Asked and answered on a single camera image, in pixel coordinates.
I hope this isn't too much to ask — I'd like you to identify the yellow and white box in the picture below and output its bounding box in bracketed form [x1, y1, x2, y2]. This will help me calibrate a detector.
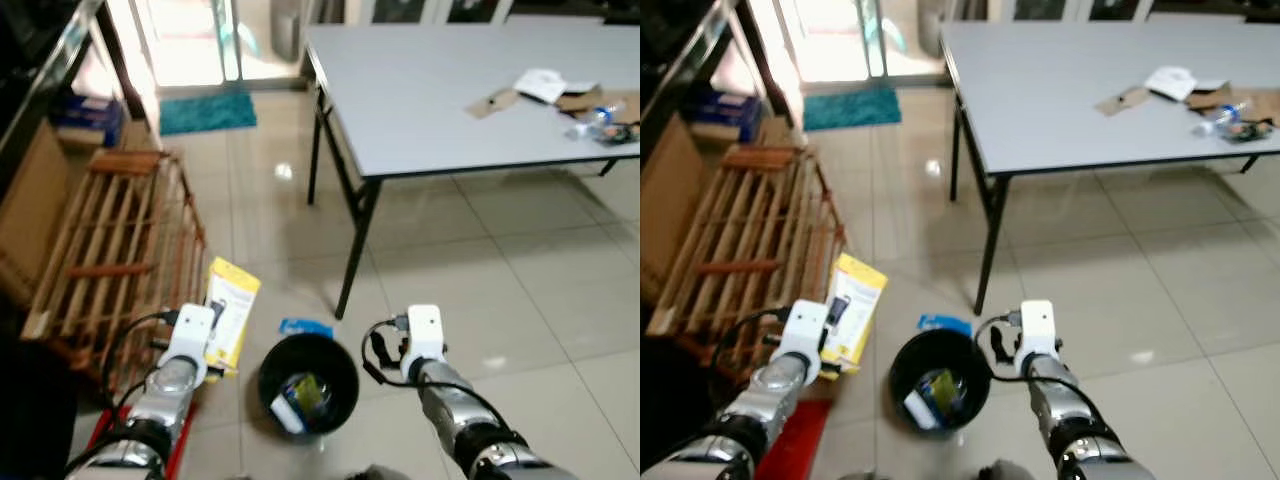
[819, 251, 889, 377]
[202, 256, 264, 380]

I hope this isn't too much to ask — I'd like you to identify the black round rubbish bin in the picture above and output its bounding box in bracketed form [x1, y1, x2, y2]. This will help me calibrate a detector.
[888, 327, 994, 434]
[257, 332, 360, 437]

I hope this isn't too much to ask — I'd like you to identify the grey cylindrical bin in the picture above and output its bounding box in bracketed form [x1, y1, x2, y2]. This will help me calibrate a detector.
[269, 0, 307, 62]
[917, 0, 951, 58]

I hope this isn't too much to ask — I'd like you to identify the blue plastic wrapper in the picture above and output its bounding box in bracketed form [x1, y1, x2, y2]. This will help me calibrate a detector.
[278, 317, 335, 342]
[917, 313, 974, 338]

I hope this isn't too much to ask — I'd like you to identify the wooden slatted rack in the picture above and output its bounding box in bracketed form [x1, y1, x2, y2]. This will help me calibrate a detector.
[647, 144, 847, 388]
[21, 149, 207, 388]

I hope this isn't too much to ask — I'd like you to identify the white small carton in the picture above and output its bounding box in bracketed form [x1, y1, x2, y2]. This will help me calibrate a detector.
[271, 399, 307, 435]
[903, 393, 941, 432]

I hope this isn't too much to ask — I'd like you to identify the yellow snack packet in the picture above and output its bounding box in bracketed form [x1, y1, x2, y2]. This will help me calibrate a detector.
[934, 367, 967, 409]
[300, 371, 332, 414]

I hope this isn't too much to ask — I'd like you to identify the red plastic dustpan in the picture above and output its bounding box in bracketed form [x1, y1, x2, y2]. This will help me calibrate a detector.
[84, 404, 197, 480]
[754, 399, 833, 480]

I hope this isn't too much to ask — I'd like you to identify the large brown cardboard sheet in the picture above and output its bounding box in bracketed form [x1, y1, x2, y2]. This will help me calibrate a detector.
[640, 111, 717, 302]
[0, 117, 77, 307]

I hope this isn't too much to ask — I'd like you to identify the teal door mat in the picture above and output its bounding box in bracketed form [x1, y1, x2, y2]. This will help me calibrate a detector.
[159, 89, 259, 137]
[802, 86, 904, 132]

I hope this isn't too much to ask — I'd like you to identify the blue carton box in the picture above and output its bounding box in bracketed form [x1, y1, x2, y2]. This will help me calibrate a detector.
[689, 87, 764, 144]
[51, 94, 124, 152]

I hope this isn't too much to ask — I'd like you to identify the grey folding table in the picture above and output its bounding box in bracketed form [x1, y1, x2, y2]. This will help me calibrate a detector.
[302, 21, 641, 322]
[939, 19, 1280, 317]

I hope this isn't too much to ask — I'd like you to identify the clear plastic bottle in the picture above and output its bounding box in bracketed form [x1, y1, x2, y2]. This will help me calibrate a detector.
[1191, 101, 1252, 138]
[569, 104, 622, 142]

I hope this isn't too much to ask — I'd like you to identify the black cabinet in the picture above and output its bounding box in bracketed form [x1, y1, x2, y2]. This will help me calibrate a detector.
[0, 0, 107, 173]
[640, 0, 743, 166]

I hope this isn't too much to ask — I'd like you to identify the small brown cardboard box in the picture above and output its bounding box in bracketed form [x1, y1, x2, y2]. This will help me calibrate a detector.
[1187, 84, 1280, 127]
[556, 87, 641, 127]

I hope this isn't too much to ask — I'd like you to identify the flat brown cardboard piece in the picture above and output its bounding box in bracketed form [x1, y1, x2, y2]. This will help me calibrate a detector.
[1094, 85, 1152, 117]
[465, 87, 522, 120]

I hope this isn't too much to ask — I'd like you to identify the dark framed panel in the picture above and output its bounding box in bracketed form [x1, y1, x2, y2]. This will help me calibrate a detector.
[1007, 0, 1077, 22]
[446, 0, 512, 24]
[1084, 0, 1147, 22]
[369, 0, 437, 24]

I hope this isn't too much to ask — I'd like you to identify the white crumpled paper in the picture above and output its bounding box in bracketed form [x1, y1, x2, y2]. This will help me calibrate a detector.
[512, 67, 599, 105]
[1144, 65, 1227, 102]

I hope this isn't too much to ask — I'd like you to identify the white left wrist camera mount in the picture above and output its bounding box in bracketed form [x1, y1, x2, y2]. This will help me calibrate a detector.
[164, 302, 217, 377]
[782, 299, 832, 380]

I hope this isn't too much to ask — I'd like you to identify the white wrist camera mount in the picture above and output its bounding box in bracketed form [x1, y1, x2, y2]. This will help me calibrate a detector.
[402, 304, 447, 380]
[782, 299, 832, 380]
[164, 302, 217, 377]
[1017, 299, 1062, 374]

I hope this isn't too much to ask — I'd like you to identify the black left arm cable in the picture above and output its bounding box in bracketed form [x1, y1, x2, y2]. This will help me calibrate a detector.
[62, 310, 181, 477]
[706, 307, 796, 401]

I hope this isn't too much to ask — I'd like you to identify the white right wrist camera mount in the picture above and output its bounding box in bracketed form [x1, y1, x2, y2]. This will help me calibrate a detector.
[402, 304, 447, 380]
[1017, 299, 1062, 374]

